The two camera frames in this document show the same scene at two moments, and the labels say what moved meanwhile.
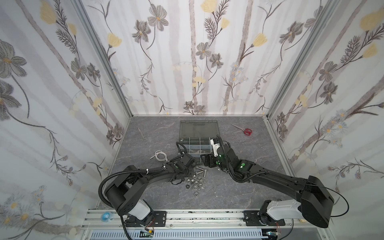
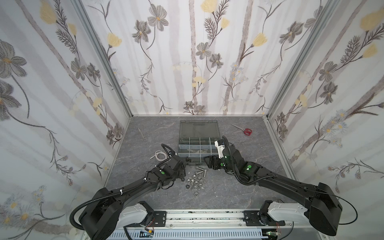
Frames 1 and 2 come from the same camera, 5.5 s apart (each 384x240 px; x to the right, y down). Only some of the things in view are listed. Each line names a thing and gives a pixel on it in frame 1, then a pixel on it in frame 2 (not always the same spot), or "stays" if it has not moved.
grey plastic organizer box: [195, 135] stays
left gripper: [188, 160] -> [182, 167]
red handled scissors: [247, 131] stays
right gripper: [209, 159] stays
